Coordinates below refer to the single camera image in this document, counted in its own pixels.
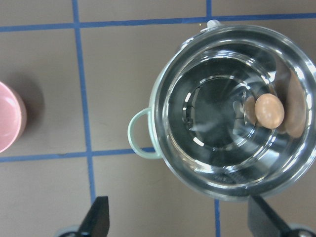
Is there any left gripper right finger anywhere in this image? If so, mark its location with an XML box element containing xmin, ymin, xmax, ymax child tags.
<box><xmin>248</xmin><ymin>196</ymin><xmax>289</xmax><ymax>237</ymax></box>

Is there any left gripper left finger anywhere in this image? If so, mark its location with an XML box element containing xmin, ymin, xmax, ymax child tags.
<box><xmin>79</xmin><ymin>196</ymin><xmax>110</xmax><ymax>237</ymax></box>

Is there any brown egg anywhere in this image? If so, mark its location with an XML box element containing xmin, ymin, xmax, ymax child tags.
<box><xmin>255</xmin><ymin>93</ymin><xmax>285</xmax><ymax>129</ymax></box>

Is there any mint green electric pot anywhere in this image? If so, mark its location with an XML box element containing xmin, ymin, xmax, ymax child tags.
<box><xmin>127</xmin><ymin>20</ymin><xmax>316</xmax><ymax>201</ymax></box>

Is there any pink bowl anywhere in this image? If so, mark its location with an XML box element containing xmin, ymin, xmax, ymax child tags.
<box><xmin>0</xmin><ymin>82</ymin><xmax>27</xmax><ymax>153</ymax></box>

